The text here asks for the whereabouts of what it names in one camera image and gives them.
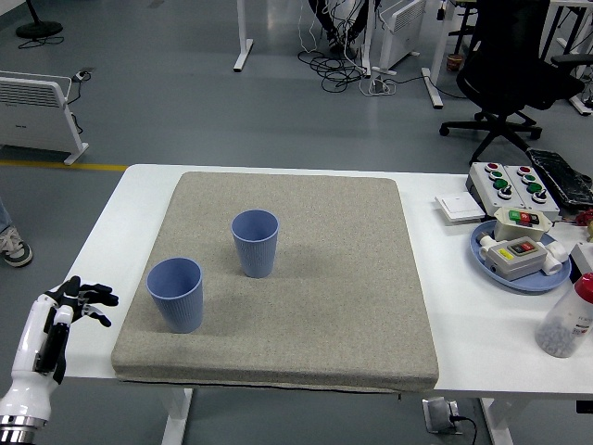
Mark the person's leg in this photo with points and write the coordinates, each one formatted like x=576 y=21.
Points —
x=3 y=215

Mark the white table leg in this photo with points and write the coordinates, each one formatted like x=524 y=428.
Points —
x=498 y=424
x=176 y=417

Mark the red yellow small parts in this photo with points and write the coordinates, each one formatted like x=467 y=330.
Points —
x=586 y=225

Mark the black desk control panel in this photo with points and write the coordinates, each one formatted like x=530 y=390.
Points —
x=585 y=406

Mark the grey-brown mat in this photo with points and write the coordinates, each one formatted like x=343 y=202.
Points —
x=301 y=301

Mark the blue plate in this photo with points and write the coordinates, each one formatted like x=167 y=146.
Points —
x=533 y=283

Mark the white wall switch plate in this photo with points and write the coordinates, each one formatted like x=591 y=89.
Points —
x=459 y=207

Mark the blue ribbed cup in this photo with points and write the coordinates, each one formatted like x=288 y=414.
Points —
x=178 y=306
x=256 y=255

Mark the black fan base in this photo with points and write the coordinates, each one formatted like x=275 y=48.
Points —
x=39 y=29

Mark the clear bottle red cap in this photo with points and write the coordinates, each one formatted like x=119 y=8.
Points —
x=563 y=320

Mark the white desk leg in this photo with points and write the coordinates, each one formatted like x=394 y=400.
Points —
x=242 y=46
x=433 y=88

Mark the black office chair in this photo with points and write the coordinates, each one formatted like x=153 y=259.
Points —
x=509 y=46

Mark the narrow white panel heater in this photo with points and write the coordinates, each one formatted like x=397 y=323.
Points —
x=403 y=32

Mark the small white pipe fitting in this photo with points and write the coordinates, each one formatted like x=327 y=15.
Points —
x=487 y=244

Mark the white floor power strip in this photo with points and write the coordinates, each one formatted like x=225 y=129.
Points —
x=381 y=86

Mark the small wooden container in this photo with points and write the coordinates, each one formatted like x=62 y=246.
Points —
x=455 y=63

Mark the white switch box green red buttons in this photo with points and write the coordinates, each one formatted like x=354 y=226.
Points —
x=509 y=228

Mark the grey switch box yellow red buttons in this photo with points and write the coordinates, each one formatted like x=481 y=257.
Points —
x=519 y=265

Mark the white push-button control box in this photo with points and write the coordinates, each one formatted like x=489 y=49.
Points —
x=542 y=197
x=491 y=185

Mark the large white pipe fitting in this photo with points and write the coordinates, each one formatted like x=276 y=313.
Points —
x=556 y=259

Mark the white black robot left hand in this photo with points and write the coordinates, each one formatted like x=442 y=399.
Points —
x=32 y=343

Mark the silver floor socket box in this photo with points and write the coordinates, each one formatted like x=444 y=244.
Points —
x=437 y=415

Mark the person's shoe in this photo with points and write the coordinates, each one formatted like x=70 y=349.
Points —
x=16 y=250

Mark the wide white panel heater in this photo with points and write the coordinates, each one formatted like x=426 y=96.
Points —
x=32 y=120

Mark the black wrapped keyboard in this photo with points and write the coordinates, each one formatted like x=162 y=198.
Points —
x=563 y=176

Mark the small grey power strip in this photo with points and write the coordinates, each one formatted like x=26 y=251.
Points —
x=84 y=74

